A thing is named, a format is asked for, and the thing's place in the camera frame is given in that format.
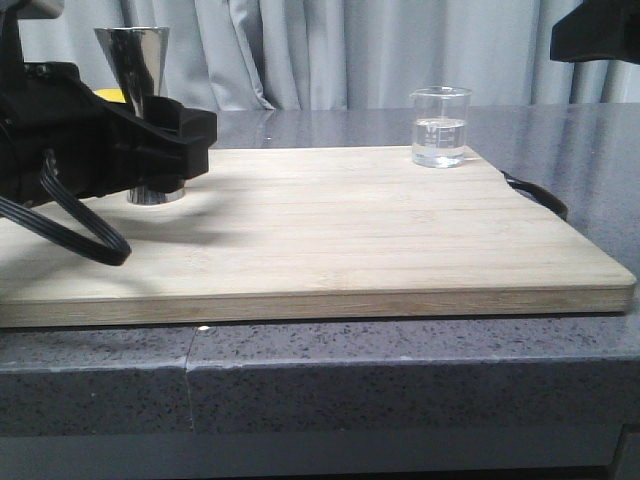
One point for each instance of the wooden cutting board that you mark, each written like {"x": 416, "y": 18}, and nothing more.
{"x": 271, "y": 234}

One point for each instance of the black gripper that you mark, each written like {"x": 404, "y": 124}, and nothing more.
{"x": 597, "y": 30}
{"x": 100, "y": 147}

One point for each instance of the yellow lemon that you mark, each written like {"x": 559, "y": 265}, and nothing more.
{"x": 111, "y": 95}

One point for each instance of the steel double jigger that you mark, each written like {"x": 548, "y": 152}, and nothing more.
{"x": 136, "y": 56}

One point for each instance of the glass measuring beaker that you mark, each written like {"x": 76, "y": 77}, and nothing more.
{"x": 439, "y": 125}

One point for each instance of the black board strap handle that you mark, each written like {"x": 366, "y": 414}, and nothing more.
{"x": 537, "y": 194}

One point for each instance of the grey curtain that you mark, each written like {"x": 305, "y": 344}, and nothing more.
{"x": 337, "y": 55}

